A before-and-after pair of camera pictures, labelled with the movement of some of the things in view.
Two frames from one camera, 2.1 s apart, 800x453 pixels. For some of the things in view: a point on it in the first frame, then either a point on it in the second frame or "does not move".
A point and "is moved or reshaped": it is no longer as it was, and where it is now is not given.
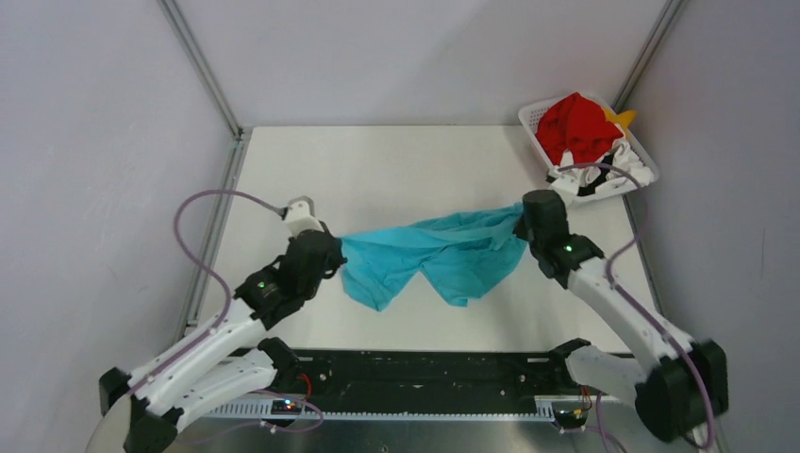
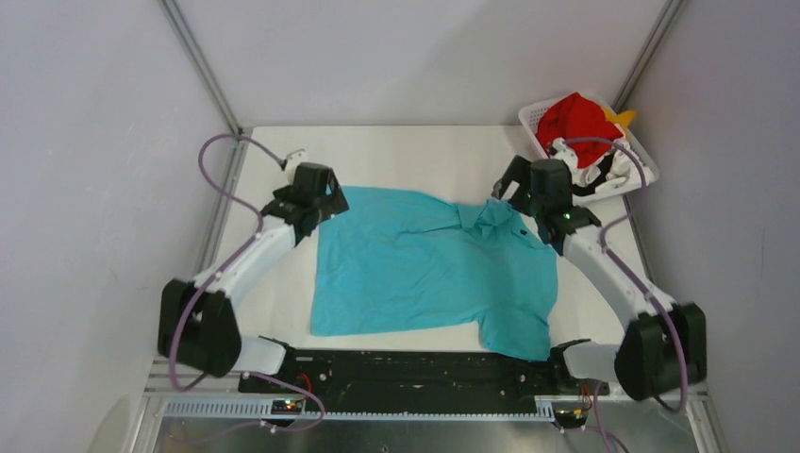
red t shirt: x=575 y=125 does not move
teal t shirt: x=463 y=252 is moved or reshaped
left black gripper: x=336 y=256 -> x=334 y=202
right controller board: x=570 y=413 does not move
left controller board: x=286 y=407 does not move
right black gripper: x=520 y=228 -> x=516 y=172
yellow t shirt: x=622 y=119 does not move
